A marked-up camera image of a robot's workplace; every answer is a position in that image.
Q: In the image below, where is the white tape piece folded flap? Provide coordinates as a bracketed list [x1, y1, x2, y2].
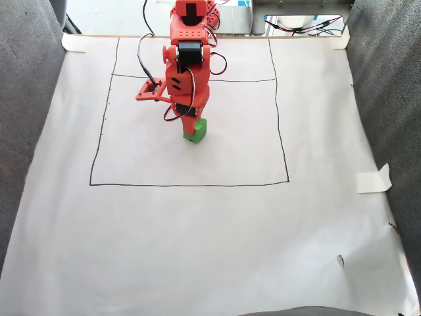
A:
[357, 163, 393, 194]

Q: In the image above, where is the red wire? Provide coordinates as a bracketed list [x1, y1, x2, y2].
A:
[264, 16, 343, 34]

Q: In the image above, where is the black camera cable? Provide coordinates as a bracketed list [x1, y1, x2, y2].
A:
[136, 0, 160, 88]

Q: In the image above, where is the red black servo cable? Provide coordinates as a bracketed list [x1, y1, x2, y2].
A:
[209, 51, 228, 76]
[162, 66, 198, 123]
[201, 9, 221, 47]

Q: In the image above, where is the dark chair part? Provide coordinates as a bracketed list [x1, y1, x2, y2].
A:
[49, 0, 82, 36]

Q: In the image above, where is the grey metal frame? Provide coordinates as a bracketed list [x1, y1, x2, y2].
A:
[251, 0, 355, 38]

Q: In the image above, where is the grey metal base plate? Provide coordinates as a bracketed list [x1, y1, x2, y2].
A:
[210, 5, 253, 36]

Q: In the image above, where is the green foam cube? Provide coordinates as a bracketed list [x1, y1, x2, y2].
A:
[182, 118, 209, 144]

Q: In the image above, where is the orange bracket wrist camera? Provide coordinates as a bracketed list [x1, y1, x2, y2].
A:
[134, 77, 172, 103]

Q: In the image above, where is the large white paper sheet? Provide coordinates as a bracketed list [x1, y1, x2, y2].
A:
[0, 34, 421, 316]

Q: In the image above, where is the grey carpet panel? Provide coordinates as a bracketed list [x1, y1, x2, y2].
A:
[0, 0, 67, 280]
[344, 0, 421, 299]

